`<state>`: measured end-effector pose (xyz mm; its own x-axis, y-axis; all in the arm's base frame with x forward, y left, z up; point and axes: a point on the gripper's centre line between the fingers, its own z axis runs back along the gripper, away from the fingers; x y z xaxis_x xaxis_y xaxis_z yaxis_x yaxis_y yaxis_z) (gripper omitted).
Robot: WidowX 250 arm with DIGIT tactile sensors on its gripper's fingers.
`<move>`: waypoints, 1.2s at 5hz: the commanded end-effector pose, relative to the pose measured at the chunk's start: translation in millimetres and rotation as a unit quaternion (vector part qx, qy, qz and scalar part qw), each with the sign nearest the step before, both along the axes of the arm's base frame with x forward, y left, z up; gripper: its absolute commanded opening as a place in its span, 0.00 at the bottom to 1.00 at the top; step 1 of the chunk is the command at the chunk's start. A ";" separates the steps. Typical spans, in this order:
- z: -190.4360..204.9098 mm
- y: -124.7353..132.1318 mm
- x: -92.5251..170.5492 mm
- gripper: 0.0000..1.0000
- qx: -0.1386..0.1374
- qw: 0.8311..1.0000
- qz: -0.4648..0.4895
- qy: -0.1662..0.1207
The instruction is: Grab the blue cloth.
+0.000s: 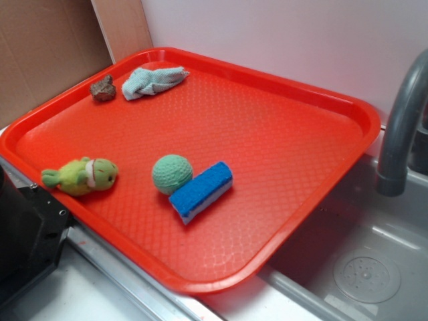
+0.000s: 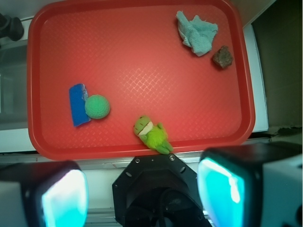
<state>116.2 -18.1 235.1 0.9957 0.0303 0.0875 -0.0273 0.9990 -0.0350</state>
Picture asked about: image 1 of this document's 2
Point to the light blue cloth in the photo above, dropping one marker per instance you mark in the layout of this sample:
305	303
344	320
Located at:
144	82

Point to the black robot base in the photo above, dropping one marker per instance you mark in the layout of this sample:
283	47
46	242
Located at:
33	229

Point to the red plastic tray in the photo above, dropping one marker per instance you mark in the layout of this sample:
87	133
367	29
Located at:
286	143

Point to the green dimpled ball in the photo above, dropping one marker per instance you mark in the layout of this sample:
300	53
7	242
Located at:
170	173

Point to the blue and white sponge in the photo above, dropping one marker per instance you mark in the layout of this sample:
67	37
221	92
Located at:
199	193

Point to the brown rock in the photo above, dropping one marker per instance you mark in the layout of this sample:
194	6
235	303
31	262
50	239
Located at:
103	90

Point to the green plush frog toy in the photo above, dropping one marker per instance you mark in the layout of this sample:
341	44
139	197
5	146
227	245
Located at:
81	177

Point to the grey faucet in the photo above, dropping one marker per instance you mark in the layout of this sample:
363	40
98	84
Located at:
404	144

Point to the grey plastic sink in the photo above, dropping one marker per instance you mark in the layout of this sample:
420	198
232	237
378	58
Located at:
358	256

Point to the cardboard panel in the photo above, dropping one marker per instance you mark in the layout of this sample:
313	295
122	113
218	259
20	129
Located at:
50	46

